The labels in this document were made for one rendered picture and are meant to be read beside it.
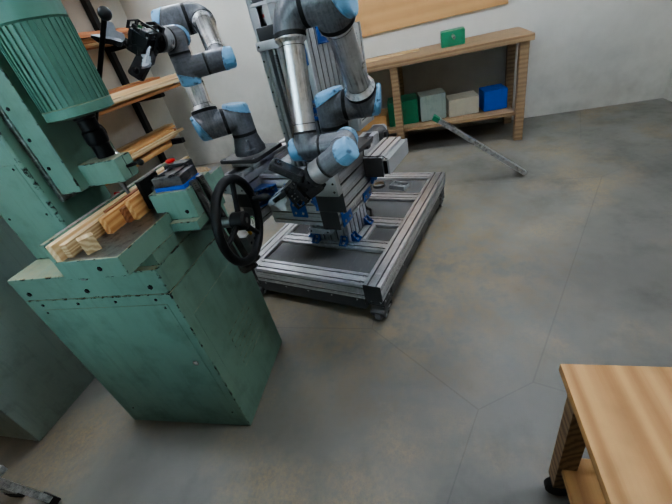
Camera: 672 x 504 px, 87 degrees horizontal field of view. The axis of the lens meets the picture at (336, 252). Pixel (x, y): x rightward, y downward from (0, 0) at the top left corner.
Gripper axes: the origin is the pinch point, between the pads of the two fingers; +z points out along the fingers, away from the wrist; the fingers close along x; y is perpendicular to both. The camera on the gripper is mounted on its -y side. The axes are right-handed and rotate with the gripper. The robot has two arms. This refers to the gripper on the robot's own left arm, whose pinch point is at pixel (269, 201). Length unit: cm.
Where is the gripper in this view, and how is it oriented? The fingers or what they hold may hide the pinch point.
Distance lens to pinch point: 122.5
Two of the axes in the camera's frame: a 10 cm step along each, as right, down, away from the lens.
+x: 2.2, -6.3, 7.5
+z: -7.2, 4.1, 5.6
